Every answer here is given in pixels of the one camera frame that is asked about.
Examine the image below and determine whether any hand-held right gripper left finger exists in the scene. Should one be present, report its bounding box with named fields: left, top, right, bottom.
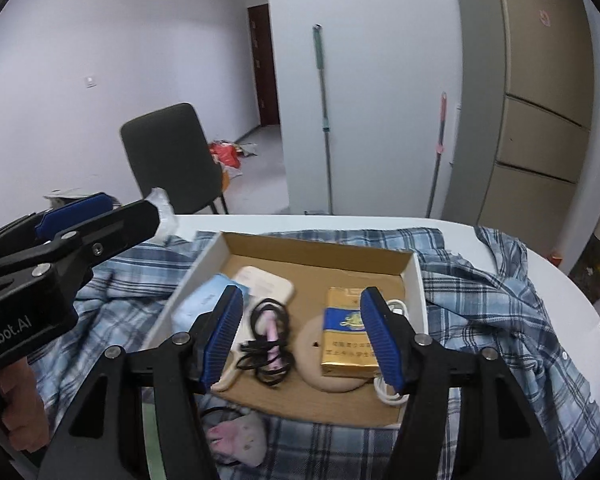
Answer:
left=37, top=284, right=246, bottom=480

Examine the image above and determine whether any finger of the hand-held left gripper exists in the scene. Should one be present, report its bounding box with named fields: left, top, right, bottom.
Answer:
left=0, top=199, right=162, bottom=287
left=0, top=192, right=114, bottom=262

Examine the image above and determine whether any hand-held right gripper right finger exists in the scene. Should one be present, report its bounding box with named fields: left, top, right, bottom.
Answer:
left=359, top=286, right=561, bottom=480

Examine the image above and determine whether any black cable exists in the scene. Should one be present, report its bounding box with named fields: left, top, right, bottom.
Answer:
left=237, top=298, right=296, bottom=389

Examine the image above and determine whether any yellow blue cigarette pack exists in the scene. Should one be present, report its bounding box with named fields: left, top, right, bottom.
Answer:
left=320, top=286, right=384, bottom=377

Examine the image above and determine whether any blue tissue packet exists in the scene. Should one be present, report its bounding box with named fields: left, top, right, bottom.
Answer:
left=171, top=273, right=253, bottom=334

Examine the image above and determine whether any white cable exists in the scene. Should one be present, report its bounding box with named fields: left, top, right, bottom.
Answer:
left=372, top=300, right=412, bottom=406

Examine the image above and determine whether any clear plastic wrapper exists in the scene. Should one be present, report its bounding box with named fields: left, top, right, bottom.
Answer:
left=149, top=187, right=176, bottom=242

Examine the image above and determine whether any round beige pad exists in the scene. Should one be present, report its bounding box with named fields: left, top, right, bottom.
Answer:
left=295, top=317, right=377, bottom=394

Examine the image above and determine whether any pale floral case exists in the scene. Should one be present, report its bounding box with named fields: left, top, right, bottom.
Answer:
left=212, top=265, right=296, bottom=394

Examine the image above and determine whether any cardboard box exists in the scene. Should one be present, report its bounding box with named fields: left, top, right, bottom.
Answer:
left=145, top=230, right=429, bottom=431

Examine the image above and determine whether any person's left hand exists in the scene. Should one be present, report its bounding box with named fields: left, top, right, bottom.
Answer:
left=0, top=357, right=50, bottom=455

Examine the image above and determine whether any dark grey chair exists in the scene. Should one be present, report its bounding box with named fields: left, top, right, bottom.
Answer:
left=120, top=102, right=230, bottom=216

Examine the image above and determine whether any pink bunny plush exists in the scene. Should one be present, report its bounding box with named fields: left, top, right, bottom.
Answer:
left=202, top=410, right=269, bottom=467

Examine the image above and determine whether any blue plaid shirt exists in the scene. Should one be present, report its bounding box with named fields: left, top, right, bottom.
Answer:
left=27, top=227, right=600, bottom=480

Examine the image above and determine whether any red plastic bag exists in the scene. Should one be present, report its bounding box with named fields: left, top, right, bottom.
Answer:
left=209, top=141, right=242, bottom=167

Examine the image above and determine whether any dark brown door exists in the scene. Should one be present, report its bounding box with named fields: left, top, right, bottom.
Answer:
left=247, top=4, right=281, bottom=127

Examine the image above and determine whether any gold refrigerator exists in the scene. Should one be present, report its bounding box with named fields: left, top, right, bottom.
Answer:
left=442, top=0, right=595, bottom=227

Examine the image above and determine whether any thin black cord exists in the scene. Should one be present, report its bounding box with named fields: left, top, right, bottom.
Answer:
left=200, top=406, right=247, bottom=424

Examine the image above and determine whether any pink handled broom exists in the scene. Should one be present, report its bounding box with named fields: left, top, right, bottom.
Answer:
left=425, top=92, right=449, bottom=219

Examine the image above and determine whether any grey mop handle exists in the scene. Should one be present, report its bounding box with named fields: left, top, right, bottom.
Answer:
left=312, top=24, right=335, bottom=214

